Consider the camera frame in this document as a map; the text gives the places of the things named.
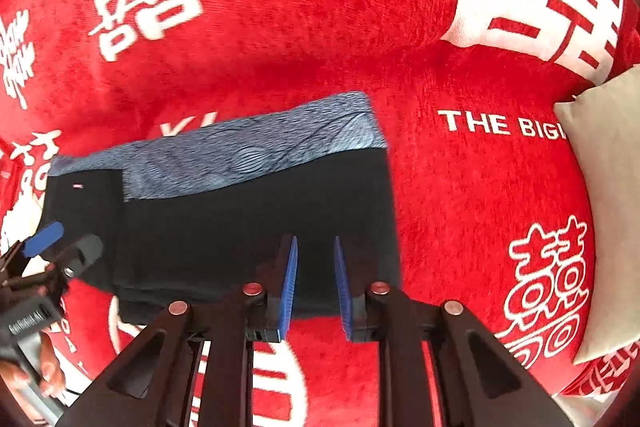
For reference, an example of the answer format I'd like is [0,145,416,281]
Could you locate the beige cushion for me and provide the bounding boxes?
[553,65,639,363]

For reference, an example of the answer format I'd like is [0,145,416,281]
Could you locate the red bedspread with white characters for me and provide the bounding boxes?
[0,0,640,427]

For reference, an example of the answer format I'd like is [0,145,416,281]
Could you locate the black and blue patterned pants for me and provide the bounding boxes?
[41,91,400,325]

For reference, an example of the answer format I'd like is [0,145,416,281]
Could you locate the person's left hand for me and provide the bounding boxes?
[1,333,65,426]

